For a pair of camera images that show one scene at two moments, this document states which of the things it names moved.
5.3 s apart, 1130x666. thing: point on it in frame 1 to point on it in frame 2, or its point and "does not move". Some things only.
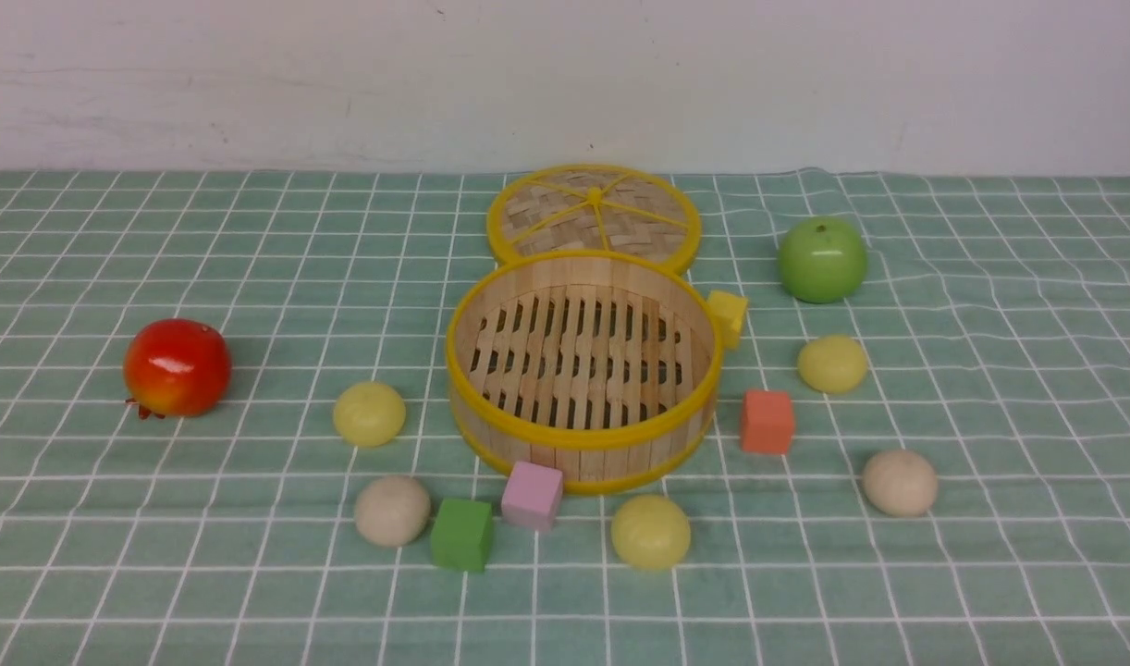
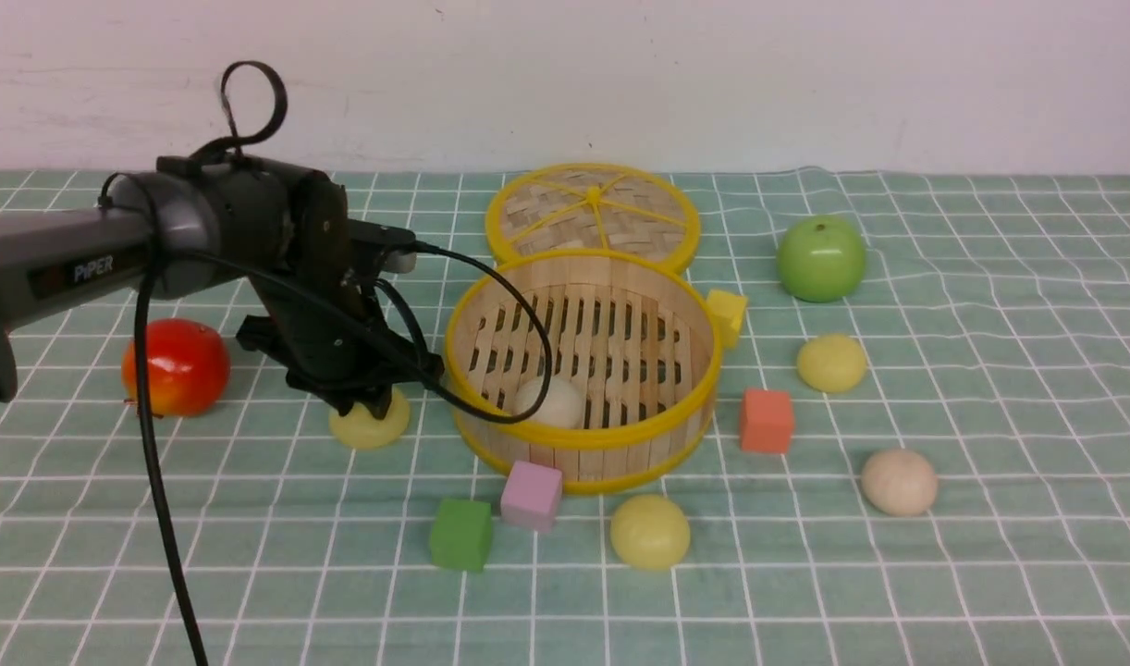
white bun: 900,483 does not move
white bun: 392,511 to 564,405
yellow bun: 370,413 does not move
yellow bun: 833,363 does not move
